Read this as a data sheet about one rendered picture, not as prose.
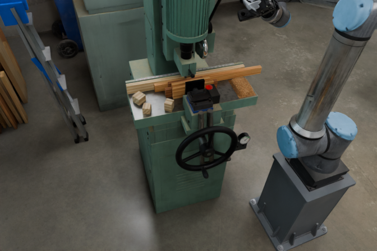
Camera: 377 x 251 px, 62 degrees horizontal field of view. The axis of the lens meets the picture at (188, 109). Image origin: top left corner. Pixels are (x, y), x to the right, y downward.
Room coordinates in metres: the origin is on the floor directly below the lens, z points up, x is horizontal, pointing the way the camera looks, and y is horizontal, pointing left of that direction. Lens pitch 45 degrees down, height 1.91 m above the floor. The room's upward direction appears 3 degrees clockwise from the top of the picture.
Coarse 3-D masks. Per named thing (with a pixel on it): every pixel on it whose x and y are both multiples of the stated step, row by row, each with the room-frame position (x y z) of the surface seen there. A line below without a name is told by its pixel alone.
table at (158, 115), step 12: (228, 84) 1.20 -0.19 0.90; (156, 96) 1.09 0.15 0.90; (228, 96) 1.11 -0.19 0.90; (252, 96) 1.12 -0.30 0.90; (132, 108) 1.00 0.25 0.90; (156, 108) 1.01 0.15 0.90; (180, 108) 1.02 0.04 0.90; (228, 108) 1.08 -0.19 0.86; (144, 120) 0.94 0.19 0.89; (156, 120) 0.96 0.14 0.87; (168, 120) 0.98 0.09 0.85; (192, 132) 0.92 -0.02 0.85
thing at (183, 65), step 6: (174, 48) 1.24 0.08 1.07; (174, 54) 1.23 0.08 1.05; (180, 54) 1.20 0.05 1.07; (174, 60) 1.23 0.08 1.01; (180, 60) 1.15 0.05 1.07; (186, 60) 1.16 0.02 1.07; (192, 60) 1.16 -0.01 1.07; (180, 66) 1.14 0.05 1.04; (186, 66) 1.13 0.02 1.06; (192, 66) 1.14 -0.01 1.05; (180, 72) 1.14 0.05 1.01; (186, 72) 1.13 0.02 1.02; (192, 72) 1.14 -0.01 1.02
